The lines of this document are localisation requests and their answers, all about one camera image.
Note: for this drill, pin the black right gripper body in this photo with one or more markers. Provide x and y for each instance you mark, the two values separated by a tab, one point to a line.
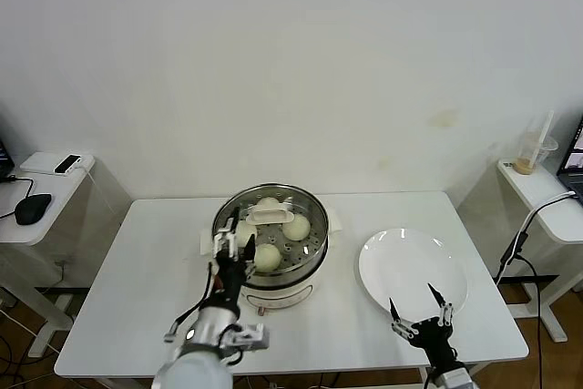
432	341

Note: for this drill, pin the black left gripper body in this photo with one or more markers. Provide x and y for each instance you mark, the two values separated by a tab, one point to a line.
230	282

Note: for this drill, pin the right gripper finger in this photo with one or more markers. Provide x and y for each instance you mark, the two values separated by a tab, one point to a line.
403	330
445	315

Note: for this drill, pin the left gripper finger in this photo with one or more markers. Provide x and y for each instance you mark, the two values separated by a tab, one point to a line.
249	252
225	238

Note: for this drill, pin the white steamed baozi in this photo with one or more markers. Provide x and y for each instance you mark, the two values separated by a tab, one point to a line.
266	202
296	227
267	257
246	229

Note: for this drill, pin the black computer mouse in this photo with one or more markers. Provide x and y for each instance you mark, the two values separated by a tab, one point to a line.
33	208

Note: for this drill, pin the stainless steel steamer basket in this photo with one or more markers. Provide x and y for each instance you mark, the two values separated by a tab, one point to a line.
315	256

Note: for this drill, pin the cream electric cooker base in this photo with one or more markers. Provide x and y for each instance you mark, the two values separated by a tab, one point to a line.
282	300

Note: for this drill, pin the round white plate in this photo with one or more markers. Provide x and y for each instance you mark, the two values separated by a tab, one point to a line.
401	266

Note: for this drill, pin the small printed label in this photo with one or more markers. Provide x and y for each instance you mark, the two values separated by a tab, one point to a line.
508	164

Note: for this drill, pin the white desk with mouse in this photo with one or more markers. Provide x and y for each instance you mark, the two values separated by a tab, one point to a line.
68	188

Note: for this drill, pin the black and white phone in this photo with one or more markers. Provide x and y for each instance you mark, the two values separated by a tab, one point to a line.
67	163

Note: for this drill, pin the clear plastic drink cup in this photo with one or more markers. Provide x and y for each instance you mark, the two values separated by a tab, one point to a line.
528	152

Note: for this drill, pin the black laptop beside cup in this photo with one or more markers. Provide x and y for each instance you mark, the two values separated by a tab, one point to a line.
574	161

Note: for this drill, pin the dark laptop lit screen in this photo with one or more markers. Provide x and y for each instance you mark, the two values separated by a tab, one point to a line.
4	156

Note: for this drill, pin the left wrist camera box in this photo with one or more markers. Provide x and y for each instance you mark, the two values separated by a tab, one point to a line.
248	336

